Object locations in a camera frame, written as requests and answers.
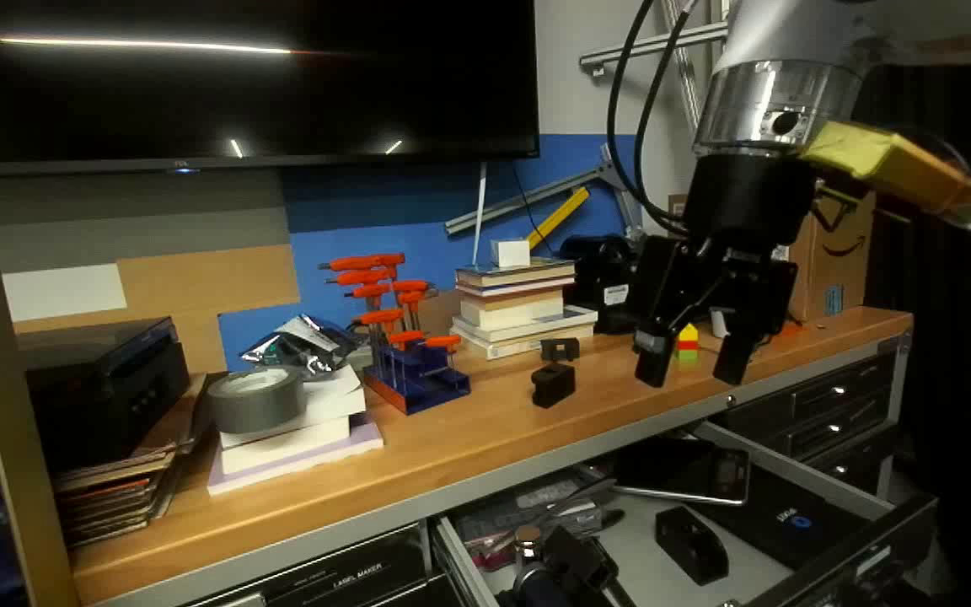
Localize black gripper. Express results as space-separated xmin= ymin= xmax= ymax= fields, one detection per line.
xmin=632 ymin=148 xmax=819 ymax=391

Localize grey metal tool drawer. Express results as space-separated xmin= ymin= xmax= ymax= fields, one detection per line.
xmin=431 ymin=417 xmax=944 ymax=607

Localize workbench drawer cabinet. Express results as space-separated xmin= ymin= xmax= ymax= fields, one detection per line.
xmin=184 ymin=340 xmax=918 ymax=607

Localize colourful lego block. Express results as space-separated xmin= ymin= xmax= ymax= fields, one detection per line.
xmin=670 ymin=322 xmax=705 ymax=374

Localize black flat case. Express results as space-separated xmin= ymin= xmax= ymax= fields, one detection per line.
xmin=614 ymin=437 xmax=755 ymax=509

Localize black label printer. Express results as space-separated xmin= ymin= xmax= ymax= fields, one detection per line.
xmin=560 ymin=233 xmax=640 ymax=337

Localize cardboard shipping box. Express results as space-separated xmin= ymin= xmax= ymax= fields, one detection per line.
xmin=787 ymin=183 xmax=885 ymax=331

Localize stack of books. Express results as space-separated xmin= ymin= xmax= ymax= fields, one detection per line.
xmin=447 ymin=305 xmax=599 ymax=364

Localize thick white-paged book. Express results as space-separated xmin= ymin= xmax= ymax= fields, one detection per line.
xmin=463 ymin=287 xmax=570 ymax=337

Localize black box blue label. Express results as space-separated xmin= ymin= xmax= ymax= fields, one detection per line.
xmin=733 ymin=468 xmax=851 ymax=568

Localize yellow spirit level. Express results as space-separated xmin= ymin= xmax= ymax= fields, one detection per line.
xmin=523 ymin=183 xmax=595 ymax=255

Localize dark cover book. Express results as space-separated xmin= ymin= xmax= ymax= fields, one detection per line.
xmin=453 ymin=259 xmax=581 ymax=301

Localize small white box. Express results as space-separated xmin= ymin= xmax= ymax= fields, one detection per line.
xmin=494 ymin=235 xmax=532 ymax=274

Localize grey metal bar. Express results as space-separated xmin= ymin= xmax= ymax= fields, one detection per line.
xmin=446 ymin=161 xmax=624 ymax=241

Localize assorted silver hand tools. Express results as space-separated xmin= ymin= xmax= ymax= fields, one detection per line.
xmin=463 ymin=468 xmax=624 ymax=568

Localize black power tool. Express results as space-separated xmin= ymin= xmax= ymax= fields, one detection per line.
xmin=498 ymin=523 xmax=624 ymax=607

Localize thin white rod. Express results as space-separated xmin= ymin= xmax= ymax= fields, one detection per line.
xmin=470 ymin=161 xmax=494 ymax=274

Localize blue hex key stand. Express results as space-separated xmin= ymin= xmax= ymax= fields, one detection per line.
xmin=363 ymin=340 xmax=476 ymax=417

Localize black white plastic package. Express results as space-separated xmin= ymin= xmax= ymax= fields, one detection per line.
xmin=242 ymin=313 xmax=363 ymax=383

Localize pink foam board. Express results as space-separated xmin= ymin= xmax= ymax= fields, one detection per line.
xmin=206 ymin=413 xmax=389 ymax=498

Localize brown cardboard panel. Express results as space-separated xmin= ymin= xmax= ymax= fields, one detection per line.
xmin=10 ymin=243 xmax=305 ymax=374

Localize black electronic box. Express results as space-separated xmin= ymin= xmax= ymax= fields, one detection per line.
xmin=17 ymin=313 xmax=197 ymax=476

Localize white paper sheet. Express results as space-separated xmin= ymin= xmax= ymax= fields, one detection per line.
xmin=0 ymin=264 xmax=129 ymax=326

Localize black plastic bracket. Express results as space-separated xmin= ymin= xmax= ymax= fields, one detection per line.
xmin=655 ymin=504 xmax=733 ymax=587

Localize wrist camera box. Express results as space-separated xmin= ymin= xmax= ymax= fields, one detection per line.
xmin=799 ymin=118 xmax=971 ymax=233

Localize wall-mounted metal rail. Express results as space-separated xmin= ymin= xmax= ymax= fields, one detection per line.
xmin=578 ymin=20 xmax=733 ymax=81

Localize orange T-handle hex keys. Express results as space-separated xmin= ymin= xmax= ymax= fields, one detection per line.
xmin=322 ymin=249 xmax=465 ymax=391

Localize blue wall board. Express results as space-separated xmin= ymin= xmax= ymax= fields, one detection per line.
xmin=216 ymin=133 xmax=640 ymax=374

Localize grey duct tape roll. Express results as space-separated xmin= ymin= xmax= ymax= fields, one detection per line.
xmin=206 ymin=364 xmax=310 ymax=447

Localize wooden shelf post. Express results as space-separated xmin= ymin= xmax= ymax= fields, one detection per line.
xmin=0 ymin=133 xmax=79 ymax=607

